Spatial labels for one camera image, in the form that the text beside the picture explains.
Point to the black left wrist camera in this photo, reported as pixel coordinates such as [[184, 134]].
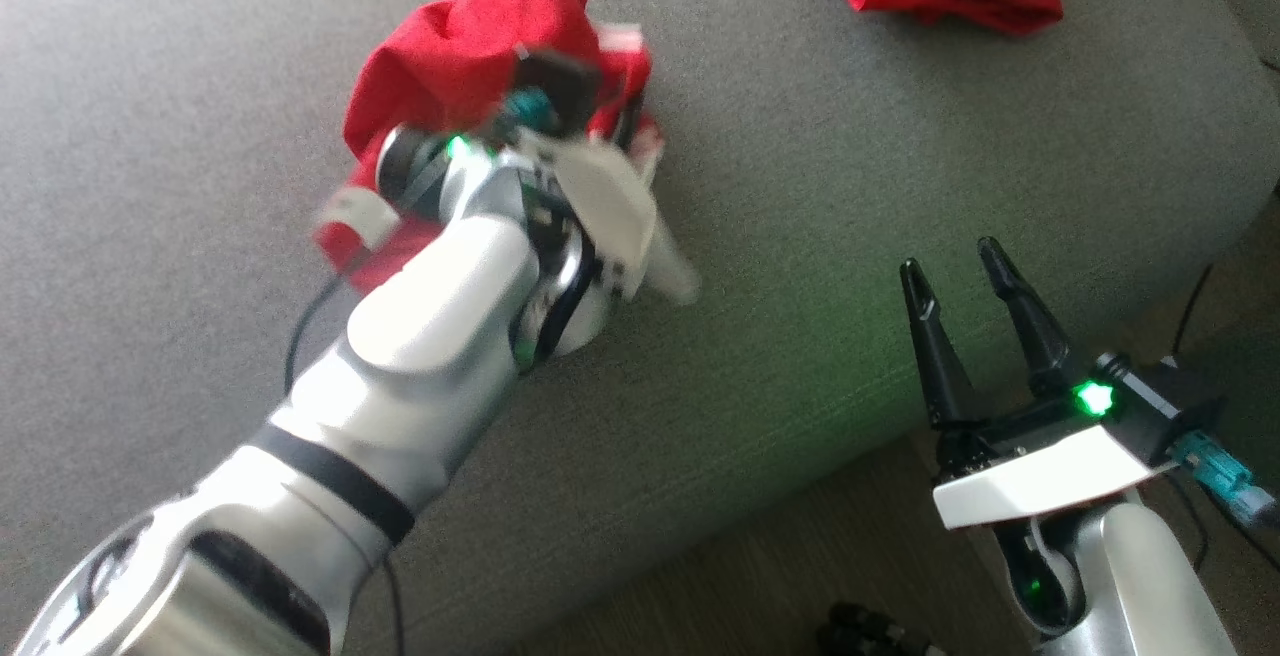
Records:
[[560, 81]]

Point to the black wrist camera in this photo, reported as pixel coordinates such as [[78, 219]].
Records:
[[560, 81], [1150, 416]]

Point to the grey fabric sofa seat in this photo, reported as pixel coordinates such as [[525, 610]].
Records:
[[800, 186]]

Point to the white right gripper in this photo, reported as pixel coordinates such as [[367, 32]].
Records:
[[1040, 476]]

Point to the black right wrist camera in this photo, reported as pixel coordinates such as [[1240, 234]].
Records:
[[1150, 416]]

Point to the red and white t-shirt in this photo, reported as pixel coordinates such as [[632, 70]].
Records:
[[450, 36]]

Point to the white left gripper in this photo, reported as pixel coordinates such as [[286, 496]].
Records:
[[610, 206]]

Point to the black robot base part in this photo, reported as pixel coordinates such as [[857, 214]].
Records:
[[870, 631]]

